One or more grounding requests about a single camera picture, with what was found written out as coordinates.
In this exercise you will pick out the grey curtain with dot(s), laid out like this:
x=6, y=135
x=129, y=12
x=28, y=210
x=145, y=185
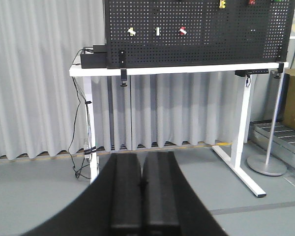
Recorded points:
x=39, y=109

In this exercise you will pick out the green toggle switch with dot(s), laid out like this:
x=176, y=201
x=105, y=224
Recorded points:
x=157, y=31

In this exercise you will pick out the upper yellow switch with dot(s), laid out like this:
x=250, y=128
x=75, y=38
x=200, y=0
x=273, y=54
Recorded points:
x=222, y=4

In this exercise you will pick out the silver pole stand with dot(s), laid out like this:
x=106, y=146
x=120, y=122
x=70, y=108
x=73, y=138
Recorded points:
x=262, y=163

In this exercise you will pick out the black pegboard clamp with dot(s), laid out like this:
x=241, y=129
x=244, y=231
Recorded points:
x=279, y=70
x=123, y=70

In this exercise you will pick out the white standing desk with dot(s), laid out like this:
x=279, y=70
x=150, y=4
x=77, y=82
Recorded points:
x=240, y=124

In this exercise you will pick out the yellow toggle switch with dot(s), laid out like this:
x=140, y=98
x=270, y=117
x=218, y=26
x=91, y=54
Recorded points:
x=131, y=32

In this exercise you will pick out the desk control panel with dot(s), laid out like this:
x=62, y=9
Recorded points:
x=244, y=73

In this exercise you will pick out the black perforated pegboard panel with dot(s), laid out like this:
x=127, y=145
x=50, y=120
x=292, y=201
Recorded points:
x=239, y=33

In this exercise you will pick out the black pegboard clamp left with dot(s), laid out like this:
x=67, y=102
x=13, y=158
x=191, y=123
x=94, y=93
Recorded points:
x=123, y=70

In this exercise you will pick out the red toggle switch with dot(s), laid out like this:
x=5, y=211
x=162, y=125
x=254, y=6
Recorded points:
x=182, y=31

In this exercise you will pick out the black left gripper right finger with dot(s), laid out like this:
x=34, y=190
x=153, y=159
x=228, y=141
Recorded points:
x=159, y=207

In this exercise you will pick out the black box on desk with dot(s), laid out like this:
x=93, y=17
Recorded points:
x=94, y=57

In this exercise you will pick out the metal grate platform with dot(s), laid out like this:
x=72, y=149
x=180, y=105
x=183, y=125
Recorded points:
x=283, y=142

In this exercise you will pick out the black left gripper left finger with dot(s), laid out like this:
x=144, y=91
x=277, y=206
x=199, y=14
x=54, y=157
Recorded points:
x=126, y=219

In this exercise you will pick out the black pegboard clamp right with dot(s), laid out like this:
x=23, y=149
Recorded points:
x=279, y=70

